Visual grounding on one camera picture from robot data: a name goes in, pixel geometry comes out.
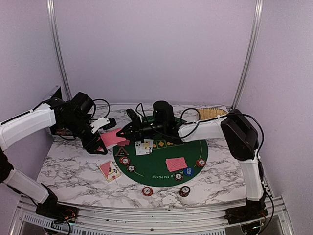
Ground woven bamboo tray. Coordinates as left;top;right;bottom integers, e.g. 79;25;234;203
198;108;228;120

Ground front aluminium rail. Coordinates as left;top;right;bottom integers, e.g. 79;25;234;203
14;195;294;235

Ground blue small blind button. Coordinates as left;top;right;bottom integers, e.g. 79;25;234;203
183;167;195;176

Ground dark red poker chip stack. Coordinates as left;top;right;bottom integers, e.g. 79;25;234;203
179;186;191;197

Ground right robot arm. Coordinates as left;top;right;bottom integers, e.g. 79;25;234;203
116;101;266;219

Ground aluminium frame post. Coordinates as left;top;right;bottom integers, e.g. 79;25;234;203
46;0;72;99
231;0;264;108

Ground pink playing card deck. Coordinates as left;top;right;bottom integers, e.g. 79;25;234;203
101;128;125;148

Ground left aluminium frame post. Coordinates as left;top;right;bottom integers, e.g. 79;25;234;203
46;0;72;99

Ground nine of spades card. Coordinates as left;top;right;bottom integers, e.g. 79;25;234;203
135;141;150;156

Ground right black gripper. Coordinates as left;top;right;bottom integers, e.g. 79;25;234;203
117;116;166;143

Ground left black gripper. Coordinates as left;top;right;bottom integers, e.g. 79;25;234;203
61;115;108;154

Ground right aluminium frame post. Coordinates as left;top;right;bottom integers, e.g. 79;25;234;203
231;0;264;108

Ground face-down card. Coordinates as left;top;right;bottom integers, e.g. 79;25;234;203
166;157;187;172
117;139;130;147

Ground white red card box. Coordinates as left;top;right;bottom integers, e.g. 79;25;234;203
99;161;121;182

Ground round green poker mat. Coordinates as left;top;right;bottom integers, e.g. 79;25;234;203
112;134;209;187

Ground dark chips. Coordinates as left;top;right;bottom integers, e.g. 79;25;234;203
127;164;136;172
174;173;183;181

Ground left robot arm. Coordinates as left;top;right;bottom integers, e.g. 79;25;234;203
0;92;110;218

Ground aluminium poker chip case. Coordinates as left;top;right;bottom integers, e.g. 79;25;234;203
42;85;73;138

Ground black triangular all-in button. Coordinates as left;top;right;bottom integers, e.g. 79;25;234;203
115;146;129;157

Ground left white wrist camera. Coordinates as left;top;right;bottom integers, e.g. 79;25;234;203
90;117;117;134

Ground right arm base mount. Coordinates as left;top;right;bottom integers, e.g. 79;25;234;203
224;206;268;224

